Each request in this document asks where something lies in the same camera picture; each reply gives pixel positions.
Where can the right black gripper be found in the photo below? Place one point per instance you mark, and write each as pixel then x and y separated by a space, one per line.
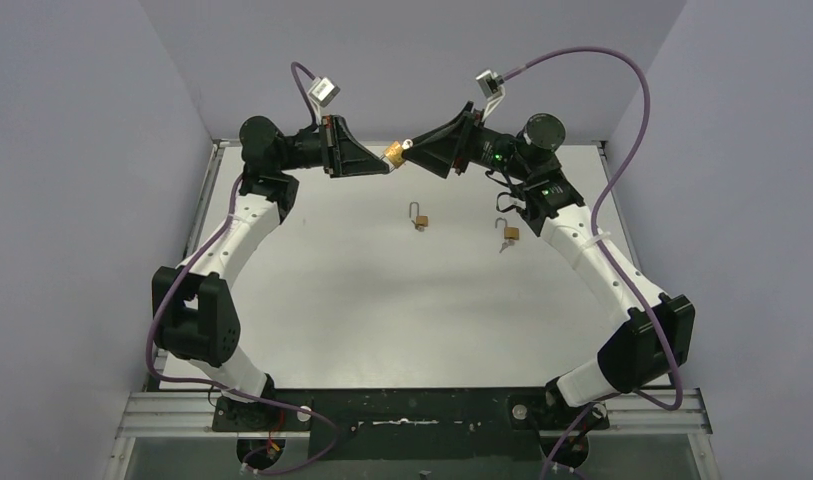
pixel 453 142

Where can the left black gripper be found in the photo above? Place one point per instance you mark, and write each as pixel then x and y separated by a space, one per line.
pixel 333 146

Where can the brass padlock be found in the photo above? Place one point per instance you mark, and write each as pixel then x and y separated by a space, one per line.
pixel 510 233
pixel 415 215
pixel 393 155

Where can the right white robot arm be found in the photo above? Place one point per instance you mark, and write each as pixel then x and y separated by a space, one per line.
pixel 651 328

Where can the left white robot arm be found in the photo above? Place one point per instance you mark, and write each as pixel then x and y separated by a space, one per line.
pixel 194 315

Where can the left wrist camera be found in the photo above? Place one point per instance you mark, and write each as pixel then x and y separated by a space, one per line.
pixel 321 92

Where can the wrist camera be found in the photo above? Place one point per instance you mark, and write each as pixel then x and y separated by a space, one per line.
pixel 491 85
pixel 321 92

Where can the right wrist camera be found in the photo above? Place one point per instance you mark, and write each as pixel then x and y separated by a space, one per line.
pixel 491 85

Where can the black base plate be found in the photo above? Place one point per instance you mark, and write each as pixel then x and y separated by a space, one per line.
pixel 517 423

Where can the aluminium rail frame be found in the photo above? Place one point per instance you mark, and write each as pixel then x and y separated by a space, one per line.
pixel 659 434

